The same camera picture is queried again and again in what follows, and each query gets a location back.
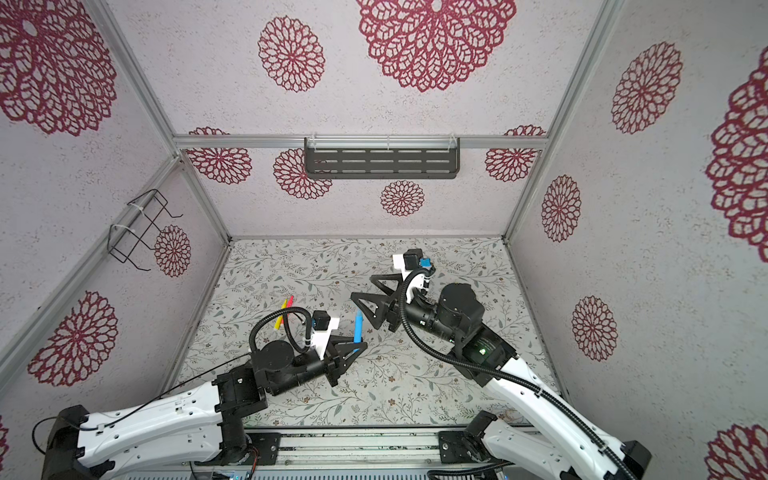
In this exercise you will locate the black wire wall basket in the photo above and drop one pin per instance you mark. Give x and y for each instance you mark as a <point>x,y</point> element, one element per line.
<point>124,239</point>

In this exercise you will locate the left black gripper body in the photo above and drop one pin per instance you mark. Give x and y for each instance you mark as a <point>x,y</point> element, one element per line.
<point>314,369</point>

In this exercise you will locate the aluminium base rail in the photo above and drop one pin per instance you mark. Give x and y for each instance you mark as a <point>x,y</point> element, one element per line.
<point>359,447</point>

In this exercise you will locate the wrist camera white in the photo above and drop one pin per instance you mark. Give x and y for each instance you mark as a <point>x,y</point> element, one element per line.
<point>405,263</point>
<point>323,326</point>

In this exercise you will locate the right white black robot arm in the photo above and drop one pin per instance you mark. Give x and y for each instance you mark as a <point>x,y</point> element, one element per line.
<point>566,445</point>

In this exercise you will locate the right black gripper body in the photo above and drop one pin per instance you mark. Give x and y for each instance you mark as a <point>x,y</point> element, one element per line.
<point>423,317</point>

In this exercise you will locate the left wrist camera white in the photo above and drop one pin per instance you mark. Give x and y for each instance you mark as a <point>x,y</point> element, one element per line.
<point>323,326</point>

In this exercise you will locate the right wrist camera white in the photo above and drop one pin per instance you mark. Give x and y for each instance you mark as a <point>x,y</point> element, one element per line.
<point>405,263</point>

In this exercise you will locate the blue highlighter pen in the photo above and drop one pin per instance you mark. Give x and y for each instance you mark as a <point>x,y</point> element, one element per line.
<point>358,327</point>

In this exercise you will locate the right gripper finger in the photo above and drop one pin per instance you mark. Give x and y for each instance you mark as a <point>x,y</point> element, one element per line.
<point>388,284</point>
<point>374,307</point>

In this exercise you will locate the dark grey wall shelf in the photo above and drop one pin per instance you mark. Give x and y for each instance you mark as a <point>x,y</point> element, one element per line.
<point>386,159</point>

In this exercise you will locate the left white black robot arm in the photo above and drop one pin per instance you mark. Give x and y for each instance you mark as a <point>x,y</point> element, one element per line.
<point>203,424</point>

